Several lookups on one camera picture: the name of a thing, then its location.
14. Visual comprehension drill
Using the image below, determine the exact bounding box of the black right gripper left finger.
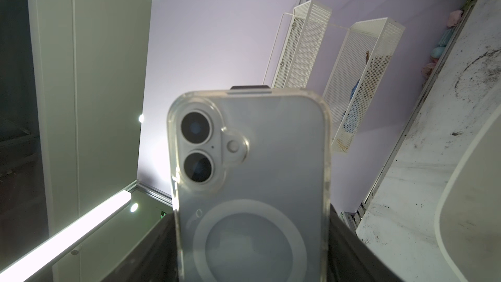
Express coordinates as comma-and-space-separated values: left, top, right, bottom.
103, 214, 178, 281

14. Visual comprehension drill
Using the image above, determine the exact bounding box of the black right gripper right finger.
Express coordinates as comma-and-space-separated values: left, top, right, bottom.
327, 206, 401, 282

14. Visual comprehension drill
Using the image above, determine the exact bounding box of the clear case silver phone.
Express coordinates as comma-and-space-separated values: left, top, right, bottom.
167, 87, 331, 281

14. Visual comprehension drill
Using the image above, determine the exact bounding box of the white plastic storage box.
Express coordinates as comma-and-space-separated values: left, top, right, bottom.
434, 105, 501, 282

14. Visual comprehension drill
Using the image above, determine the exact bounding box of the blue toy in shelf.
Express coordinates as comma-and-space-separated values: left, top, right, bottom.
343, 95, 360, 133

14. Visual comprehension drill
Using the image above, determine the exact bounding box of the white mesh upper shelf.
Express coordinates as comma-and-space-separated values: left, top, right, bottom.
262, 0, 332, 89

